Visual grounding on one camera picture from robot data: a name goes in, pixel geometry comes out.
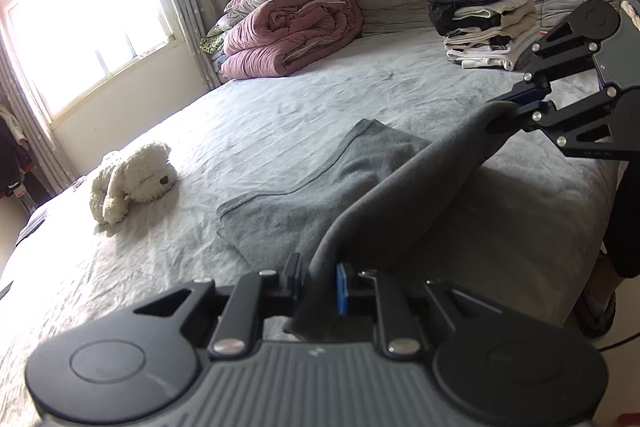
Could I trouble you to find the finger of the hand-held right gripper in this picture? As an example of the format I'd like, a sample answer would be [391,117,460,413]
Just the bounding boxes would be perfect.
[487,19,601,108]
[487,84,623,156]

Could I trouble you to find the dark hanging jacket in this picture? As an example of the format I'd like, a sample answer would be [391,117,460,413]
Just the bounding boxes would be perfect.
[0,92,36,200]

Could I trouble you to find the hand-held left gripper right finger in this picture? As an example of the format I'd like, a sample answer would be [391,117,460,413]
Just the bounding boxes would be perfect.
[335,263,501,356]

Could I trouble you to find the window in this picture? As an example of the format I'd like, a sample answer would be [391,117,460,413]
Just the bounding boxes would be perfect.
[0,0,176,128]

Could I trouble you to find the person's leg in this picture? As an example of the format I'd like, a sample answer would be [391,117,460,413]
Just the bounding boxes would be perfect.
[575,252,621,339]

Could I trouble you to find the person's black shorts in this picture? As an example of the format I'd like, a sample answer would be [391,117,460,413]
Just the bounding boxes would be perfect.
[605,157,640,280]

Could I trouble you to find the black tablet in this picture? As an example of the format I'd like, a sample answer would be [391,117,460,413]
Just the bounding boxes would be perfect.
[15,212,48,248]

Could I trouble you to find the green floral cloth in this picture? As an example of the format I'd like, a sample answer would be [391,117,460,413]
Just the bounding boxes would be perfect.
[199,32,226,55]

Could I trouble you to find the white plush dog toy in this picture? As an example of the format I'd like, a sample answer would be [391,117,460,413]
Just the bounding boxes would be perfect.
[89,141,178,225]

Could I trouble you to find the grey t-shirt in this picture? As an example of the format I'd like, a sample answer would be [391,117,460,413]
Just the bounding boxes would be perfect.
[217,102,521,343]

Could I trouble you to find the stack of folded clothes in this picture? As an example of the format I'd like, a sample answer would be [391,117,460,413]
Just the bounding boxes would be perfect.
[425,0,541,72]

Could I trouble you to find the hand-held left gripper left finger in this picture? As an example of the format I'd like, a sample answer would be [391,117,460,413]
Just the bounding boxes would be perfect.
[132,252,303,356]

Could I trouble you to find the pink folded quilt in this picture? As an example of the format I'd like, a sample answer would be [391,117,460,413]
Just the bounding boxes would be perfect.
[220,0,363,80]

